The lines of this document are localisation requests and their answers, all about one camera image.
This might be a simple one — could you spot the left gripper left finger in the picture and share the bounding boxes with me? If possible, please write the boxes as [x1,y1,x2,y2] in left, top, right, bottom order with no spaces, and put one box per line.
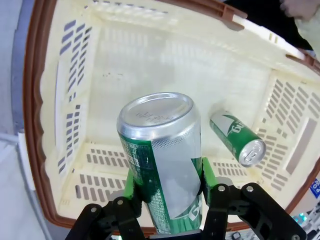
[64,169,149,240]

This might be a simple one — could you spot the green drink can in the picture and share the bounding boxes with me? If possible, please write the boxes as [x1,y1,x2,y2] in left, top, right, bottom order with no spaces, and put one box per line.
[116,92,204,235]
[209,109,267,168]

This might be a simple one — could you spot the person's right hand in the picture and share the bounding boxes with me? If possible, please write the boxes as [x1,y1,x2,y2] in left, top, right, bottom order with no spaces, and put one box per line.
[279,0,316,21]

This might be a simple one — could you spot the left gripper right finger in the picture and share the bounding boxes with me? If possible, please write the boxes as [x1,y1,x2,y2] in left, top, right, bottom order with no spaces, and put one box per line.
[201,157,308,240]

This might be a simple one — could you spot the cream shopping basket brown handles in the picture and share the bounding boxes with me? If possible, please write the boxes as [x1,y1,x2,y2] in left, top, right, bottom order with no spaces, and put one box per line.
[22,0,320,232]

